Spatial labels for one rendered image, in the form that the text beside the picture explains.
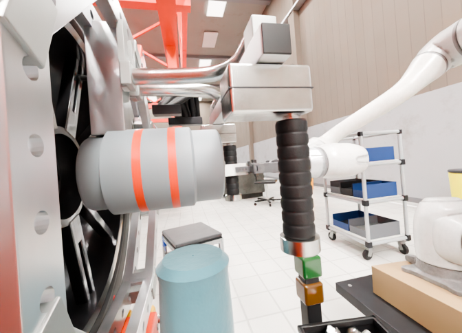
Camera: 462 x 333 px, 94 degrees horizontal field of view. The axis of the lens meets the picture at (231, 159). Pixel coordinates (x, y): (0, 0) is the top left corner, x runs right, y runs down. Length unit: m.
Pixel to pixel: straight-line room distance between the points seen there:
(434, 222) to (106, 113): 0.97
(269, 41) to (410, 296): 0.92
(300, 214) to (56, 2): 0.28
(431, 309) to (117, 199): 0.91
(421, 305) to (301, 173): 0.80
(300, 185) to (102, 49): 0.36
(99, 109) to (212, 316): 0.33
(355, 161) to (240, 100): 0.53
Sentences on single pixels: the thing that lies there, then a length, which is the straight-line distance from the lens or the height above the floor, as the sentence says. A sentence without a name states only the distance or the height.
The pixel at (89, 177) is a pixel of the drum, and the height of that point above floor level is 0.85.
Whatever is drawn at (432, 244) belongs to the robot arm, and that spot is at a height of 0.53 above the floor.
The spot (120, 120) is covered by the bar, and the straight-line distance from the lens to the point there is 0.39.
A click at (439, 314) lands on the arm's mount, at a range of 0.97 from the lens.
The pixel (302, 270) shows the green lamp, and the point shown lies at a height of 0.64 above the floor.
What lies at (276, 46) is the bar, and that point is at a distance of 0.23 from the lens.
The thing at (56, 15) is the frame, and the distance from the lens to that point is 0.22.
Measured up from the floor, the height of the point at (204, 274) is 0.73.
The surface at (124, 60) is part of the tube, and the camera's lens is 0.39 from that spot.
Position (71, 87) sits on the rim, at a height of 1.01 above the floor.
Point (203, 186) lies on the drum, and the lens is 0.34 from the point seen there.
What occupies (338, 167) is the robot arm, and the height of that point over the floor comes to 0.81.
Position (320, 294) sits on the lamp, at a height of 0.59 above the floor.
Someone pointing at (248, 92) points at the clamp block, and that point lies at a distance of 0.22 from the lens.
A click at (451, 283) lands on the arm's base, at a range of 1.02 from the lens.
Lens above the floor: 0.86
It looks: level
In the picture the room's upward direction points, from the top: 4 degrees counter-clockwise
